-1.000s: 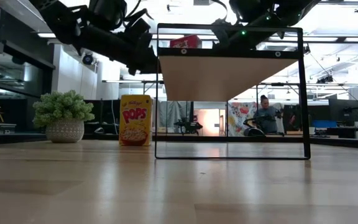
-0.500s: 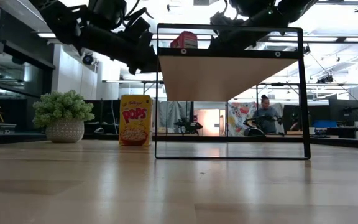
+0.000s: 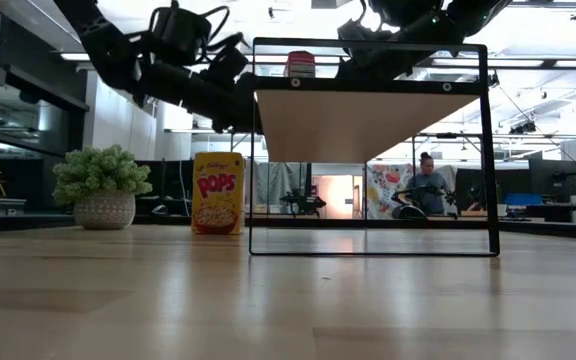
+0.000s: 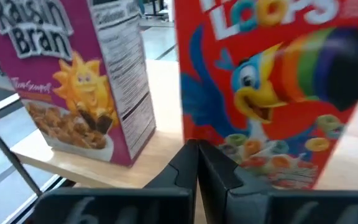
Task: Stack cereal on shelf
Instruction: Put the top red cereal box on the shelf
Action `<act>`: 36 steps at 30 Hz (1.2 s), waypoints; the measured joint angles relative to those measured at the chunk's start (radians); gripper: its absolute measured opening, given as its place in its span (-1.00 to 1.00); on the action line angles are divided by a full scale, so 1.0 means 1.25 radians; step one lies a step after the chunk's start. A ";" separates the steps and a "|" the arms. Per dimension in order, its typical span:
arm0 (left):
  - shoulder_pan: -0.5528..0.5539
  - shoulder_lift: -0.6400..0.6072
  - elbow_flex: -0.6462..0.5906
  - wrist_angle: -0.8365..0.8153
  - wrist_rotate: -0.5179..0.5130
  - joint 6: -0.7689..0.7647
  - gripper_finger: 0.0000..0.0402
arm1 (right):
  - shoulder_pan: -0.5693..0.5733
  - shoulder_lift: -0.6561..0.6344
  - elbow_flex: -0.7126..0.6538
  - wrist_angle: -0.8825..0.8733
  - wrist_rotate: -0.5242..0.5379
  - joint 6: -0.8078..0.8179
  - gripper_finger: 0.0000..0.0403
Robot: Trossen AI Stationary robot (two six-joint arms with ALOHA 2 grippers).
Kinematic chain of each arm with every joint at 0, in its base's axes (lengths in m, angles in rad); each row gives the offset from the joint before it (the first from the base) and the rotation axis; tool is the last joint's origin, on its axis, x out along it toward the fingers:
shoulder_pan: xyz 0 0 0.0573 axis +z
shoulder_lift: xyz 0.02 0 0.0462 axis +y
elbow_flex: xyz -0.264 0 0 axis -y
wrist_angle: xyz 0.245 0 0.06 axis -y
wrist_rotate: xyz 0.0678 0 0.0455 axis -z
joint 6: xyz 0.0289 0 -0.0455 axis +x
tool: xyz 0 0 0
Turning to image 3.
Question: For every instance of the black frame wooden shelf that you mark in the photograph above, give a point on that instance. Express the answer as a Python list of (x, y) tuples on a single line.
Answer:
[(358, 125)]

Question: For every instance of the red Froot Loops cereal box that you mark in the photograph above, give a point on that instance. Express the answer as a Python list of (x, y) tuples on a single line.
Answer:
[(299, 64)]

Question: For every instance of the yellow Corn Pops cereal box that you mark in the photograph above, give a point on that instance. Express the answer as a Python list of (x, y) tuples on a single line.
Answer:
[(216, 192)]

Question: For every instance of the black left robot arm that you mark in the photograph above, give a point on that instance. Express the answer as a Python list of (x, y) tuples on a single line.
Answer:
[(118, 55)]

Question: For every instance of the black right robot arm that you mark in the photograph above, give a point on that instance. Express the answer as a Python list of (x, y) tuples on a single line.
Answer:
[(458, 15)]

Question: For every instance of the grey cloth cover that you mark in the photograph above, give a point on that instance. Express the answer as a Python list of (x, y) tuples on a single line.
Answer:
[(278, 182)]

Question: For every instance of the colourful patterned cloth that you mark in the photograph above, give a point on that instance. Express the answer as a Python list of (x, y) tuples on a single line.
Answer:
[(383, 190)]

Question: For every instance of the person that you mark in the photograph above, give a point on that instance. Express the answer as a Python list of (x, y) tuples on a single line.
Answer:
[(428, 187)]

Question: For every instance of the black computer monitor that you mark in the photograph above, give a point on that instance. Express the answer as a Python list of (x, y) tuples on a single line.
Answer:
[(470, 190), (553, 177)]

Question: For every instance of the black ceiling spotlight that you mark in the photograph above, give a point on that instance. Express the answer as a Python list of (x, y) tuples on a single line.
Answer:
[(522, 127)]

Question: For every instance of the long ceiling light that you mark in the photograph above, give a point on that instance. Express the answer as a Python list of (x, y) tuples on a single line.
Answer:
[(75, 57)]

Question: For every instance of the green plant in white pot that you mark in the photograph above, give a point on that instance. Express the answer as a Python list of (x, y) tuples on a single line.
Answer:
[(104, 210)]

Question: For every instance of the blue bin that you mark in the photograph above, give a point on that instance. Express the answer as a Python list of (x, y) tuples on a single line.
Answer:
[(522, 200)]

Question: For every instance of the grey box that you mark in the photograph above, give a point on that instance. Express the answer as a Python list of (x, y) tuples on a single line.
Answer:
[(9, 206)]

